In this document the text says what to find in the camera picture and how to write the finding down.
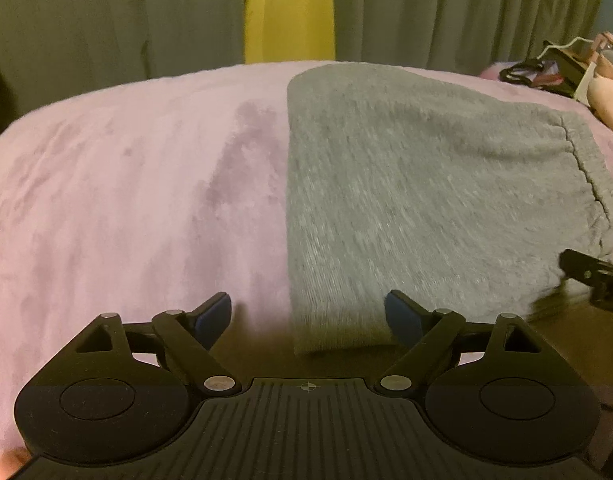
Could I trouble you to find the pink blanket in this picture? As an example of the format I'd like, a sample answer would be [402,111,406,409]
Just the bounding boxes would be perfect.
[0,60,613,461]

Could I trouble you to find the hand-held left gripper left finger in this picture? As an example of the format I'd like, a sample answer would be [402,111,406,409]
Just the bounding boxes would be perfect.
[71,291,242,398]

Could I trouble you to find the white clothes hanger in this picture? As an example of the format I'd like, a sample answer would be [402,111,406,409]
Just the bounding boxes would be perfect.
[540,36,604,63]

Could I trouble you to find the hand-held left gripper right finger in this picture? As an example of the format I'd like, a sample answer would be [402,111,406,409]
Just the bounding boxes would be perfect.
[379,289,543,398]

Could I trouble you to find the grey pants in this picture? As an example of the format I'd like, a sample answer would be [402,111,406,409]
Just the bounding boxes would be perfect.
[285,62,613,357]

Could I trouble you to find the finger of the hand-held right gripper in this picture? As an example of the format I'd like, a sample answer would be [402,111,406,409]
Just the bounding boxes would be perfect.
[559,248,613,282]

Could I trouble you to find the yellow curtain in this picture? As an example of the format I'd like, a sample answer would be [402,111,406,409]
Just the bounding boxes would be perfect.
[244,0,337,65]

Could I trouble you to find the grey curtain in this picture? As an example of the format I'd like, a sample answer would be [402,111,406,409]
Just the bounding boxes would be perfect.
[0,0,248,111]
[331,0,609,76]

